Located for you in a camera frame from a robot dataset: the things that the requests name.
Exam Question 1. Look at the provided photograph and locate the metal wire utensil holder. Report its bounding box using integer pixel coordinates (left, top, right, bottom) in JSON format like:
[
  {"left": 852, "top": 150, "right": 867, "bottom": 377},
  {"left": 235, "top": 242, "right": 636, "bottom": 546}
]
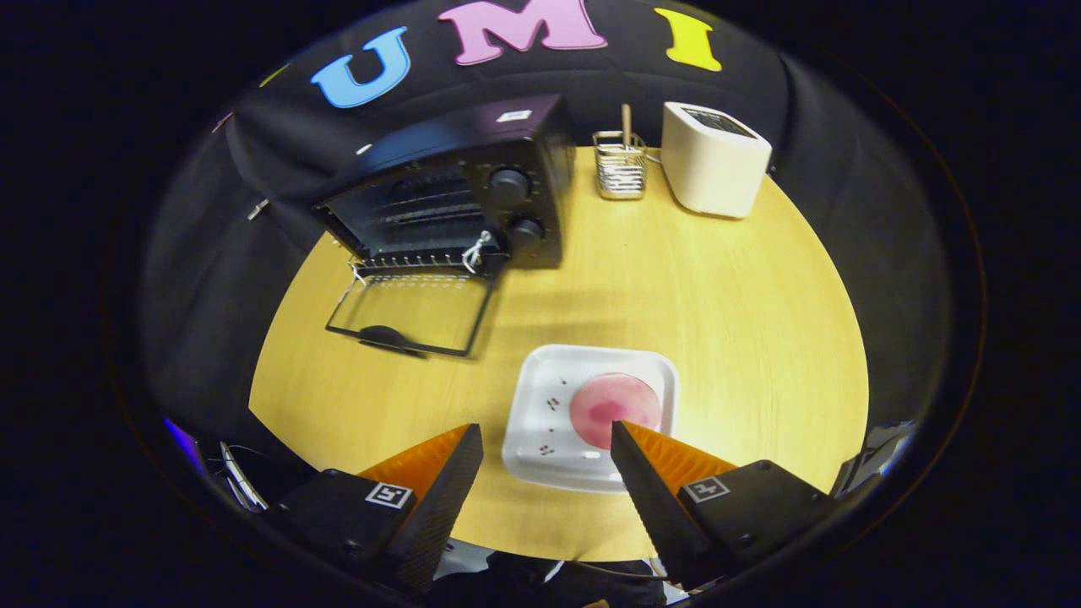
[{"left": 593, "top": 130, "right": 649, "bottom": 201}]

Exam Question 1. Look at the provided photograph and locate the grey chair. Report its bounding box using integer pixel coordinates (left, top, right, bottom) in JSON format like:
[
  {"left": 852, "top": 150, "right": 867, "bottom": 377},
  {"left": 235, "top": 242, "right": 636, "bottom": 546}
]
[{"left": 832, "top": 420, "right": 917, "bottom": 499}]

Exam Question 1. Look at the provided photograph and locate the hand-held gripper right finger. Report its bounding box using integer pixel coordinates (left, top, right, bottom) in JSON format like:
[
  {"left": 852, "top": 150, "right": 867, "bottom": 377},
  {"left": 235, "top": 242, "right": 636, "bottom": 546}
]
[{"left": 610, "top": 420, "right": 837, "bottom": 590}]

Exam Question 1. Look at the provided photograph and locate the white square plate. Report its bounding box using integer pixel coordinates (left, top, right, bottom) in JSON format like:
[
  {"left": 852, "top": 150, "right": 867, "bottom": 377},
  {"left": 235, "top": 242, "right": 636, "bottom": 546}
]
[{"left": 502, "top": 344, "right": 681, "bottom": 494}]

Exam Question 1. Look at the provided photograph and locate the white pop-up toaster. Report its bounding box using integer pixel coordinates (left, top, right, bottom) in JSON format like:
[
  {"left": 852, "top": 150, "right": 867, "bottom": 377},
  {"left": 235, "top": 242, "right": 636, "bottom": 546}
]
[{"left": 660, "top": 101, "right": 774, "bottom": 220}]

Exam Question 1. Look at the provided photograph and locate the pink round ham slice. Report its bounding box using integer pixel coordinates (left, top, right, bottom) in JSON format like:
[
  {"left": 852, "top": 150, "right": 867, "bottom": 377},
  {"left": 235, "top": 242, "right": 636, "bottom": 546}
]
[{"left": 569, "top": 373, "right": 663, "bottom": 450}]

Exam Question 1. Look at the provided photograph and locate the black toaster oven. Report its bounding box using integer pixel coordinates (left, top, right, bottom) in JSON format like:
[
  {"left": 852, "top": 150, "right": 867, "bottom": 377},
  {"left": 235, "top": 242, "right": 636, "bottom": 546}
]
[{"left": 311, "top": 93, "right": 577, "bottom": 360}]

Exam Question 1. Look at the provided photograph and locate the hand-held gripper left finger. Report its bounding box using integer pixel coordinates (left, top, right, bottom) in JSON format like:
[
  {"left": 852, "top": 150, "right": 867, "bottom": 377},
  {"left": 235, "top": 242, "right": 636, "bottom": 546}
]
[{"left": 274, "top": 423, "right": 485, "bottom": 596}]

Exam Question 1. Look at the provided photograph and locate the black backdrop cloth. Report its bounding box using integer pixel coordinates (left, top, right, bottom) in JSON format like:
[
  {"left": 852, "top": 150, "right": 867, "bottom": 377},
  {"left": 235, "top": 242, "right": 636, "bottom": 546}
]
[{"left": 139, "top": 0, "right": 955, "bottom": 474}]

